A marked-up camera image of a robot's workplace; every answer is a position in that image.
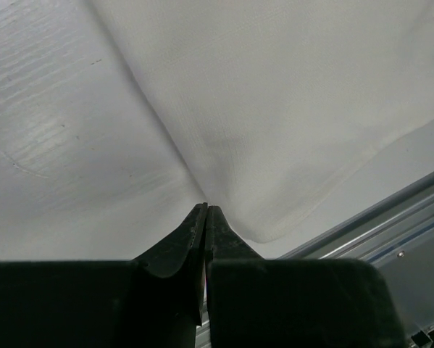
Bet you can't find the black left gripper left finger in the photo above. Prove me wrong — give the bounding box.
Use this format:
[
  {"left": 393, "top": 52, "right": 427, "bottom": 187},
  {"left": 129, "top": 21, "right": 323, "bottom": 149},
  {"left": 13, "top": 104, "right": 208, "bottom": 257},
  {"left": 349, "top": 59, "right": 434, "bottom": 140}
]
[{"left": 0, "top": 204, "right": 208, "bottom": 347}]

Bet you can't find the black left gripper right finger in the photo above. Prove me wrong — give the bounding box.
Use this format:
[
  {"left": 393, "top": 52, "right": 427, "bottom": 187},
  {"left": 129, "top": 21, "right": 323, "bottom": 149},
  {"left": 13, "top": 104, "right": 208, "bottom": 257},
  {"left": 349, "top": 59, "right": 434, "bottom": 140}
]
[{"left": 205, "top": 206, "right": 406, "bottom": 347}]

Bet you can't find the white cloth napkin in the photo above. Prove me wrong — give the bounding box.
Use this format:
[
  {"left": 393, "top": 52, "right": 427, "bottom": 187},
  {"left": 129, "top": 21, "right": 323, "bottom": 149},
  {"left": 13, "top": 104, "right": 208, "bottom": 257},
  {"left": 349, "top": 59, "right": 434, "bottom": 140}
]
[{"left": 93, "top": 1, "right": 434, "bottom": 243}]

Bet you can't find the aluminium rail frame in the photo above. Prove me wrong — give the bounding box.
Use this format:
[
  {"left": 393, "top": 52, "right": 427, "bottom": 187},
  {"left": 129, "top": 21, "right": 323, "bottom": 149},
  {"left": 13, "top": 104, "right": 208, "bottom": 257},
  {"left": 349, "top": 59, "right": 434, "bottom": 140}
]
[{"left": 196, "top": 173, "right": 434, "bottom": 347}]

